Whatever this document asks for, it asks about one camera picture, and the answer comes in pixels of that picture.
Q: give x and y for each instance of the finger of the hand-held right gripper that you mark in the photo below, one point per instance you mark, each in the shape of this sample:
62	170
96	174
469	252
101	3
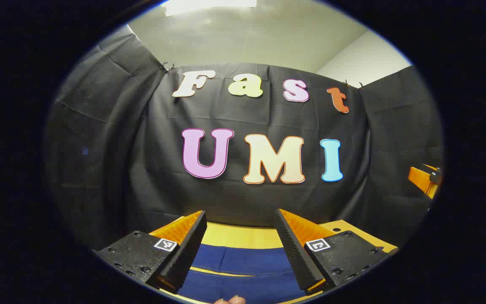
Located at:
420	179

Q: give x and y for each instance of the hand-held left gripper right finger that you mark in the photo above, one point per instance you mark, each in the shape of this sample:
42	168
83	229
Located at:
295	253

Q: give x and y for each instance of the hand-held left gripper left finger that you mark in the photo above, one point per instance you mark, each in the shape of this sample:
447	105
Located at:
188	253

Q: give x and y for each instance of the white ceiling light panel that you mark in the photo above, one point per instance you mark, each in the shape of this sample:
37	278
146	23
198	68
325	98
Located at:
209	6

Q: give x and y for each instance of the blue denim jeans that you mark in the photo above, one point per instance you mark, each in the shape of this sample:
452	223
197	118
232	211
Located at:
243	261

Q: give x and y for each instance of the black backdrop cloth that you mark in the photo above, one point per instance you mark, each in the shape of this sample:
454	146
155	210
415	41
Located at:
141	169

